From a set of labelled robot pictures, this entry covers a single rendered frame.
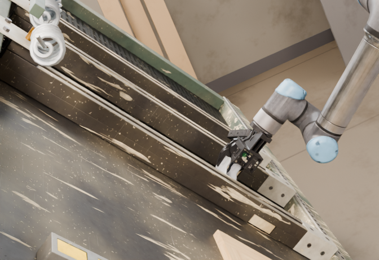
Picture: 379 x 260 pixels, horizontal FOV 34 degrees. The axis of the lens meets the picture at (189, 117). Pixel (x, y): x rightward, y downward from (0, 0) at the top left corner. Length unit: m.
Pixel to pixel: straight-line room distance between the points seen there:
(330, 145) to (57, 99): 0.68
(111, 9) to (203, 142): 2.52
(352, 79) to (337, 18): 3.21
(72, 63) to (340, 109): 0.75
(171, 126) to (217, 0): 3.17
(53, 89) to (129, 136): 0.22
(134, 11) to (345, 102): 3.02
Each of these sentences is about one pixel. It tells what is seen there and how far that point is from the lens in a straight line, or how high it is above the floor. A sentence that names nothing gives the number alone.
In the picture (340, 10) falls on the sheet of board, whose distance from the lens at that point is 4.78.
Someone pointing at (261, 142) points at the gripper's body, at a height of 1.31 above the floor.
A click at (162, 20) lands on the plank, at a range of 4.43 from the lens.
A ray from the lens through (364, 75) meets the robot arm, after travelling 1.56.
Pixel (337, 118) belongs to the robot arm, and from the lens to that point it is 1.60.
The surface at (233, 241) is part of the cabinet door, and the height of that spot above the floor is 1.26.
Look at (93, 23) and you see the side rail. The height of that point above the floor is 1.48.
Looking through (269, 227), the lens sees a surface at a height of 1.09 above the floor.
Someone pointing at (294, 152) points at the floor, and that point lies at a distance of 4.09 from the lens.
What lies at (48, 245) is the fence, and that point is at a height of 1.69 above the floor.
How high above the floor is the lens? 2.16
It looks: 26 degrees down
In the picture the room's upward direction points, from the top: 21 degrees counter-clockwise
